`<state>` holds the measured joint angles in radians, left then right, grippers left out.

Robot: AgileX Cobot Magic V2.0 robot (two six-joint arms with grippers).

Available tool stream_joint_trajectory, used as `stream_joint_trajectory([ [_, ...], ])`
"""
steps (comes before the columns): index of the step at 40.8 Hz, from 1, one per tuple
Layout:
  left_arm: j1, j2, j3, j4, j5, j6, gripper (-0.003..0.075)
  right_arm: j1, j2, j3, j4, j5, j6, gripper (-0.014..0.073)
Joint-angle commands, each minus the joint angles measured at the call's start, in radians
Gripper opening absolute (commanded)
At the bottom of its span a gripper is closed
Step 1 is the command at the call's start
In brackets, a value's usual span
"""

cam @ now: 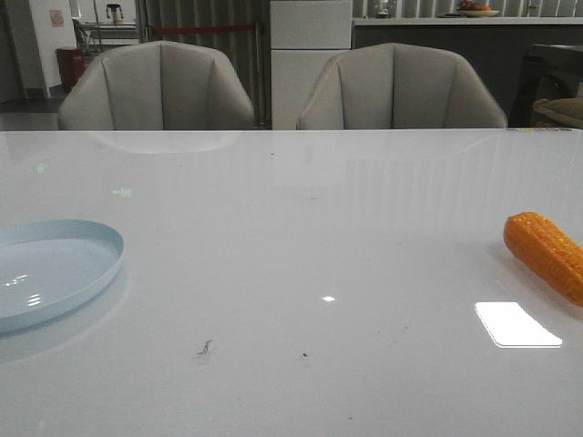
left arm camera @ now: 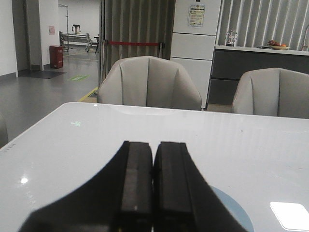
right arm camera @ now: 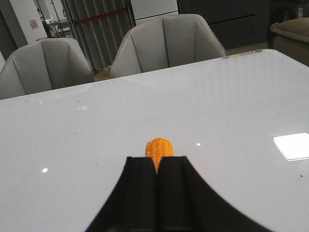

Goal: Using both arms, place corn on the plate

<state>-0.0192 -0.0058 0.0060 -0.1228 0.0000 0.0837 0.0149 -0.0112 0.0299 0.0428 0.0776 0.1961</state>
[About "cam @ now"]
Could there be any orange plastic corn cob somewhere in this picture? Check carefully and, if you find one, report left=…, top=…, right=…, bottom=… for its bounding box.
left=503, top=211, right=582, bottom=307

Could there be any light blue round plate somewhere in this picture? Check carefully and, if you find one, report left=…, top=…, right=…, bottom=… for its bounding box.
left=1, top=218, right=125, bottom=334

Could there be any right grey upholstered chair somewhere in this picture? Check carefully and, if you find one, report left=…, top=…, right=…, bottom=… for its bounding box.
left=296, top=43, right=507, bottom=130

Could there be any grey upholstered chair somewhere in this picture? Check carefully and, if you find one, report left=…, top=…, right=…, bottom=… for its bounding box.
left=57, top=41, right=254, bottom=131
left=296, top=43, right=507, bottom=130

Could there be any white cabinet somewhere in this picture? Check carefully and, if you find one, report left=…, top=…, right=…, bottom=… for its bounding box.
left=270, top=1, right=353, bottom=130

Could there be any left grey upholstered chair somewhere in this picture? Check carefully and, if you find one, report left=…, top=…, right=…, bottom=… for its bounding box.
left=57, top=41, right=254, bottom=131

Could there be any red barrier belt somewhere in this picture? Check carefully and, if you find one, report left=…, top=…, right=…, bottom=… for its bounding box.
left=152, top=24, right=256, bottom=36

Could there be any background metal table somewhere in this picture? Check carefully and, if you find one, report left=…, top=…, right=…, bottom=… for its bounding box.
left=69, top=0, right=139, bottom=54

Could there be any grey counter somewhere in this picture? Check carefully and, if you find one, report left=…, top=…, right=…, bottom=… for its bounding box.
left=353, top=17, right=582, bottom=120

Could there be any red trash bin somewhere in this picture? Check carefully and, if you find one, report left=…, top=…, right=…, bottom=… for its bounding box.
left=56, top=46, right=85, bottom=92

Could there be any fruit bowl on counter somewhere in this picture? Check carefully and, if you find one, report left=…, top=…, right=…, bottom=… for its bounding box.
left=457, top=0, right=499, bottom=18

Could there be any tan cushion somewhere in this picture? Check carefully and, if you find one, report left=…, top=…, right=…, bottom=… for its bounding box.
left=531, top=97, right=582, bottom=129

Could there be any barrier post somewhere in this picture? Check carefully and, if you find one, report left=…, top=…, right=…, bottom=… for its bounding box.
left=253, top=22, right=269, bottom=129

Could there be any pink wall sign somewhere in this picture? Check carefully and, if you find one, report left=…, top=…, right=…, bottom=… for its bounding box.
left=49, top=9, right=64, bottom=27

